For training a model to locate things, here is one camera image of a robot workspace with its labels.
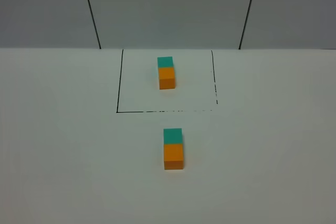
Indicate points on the template orange block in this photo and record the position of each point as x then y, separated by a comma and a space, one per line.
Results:
166, 78

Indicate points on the template teal block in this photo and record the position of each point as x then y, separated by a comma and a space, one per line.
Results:
165, 62

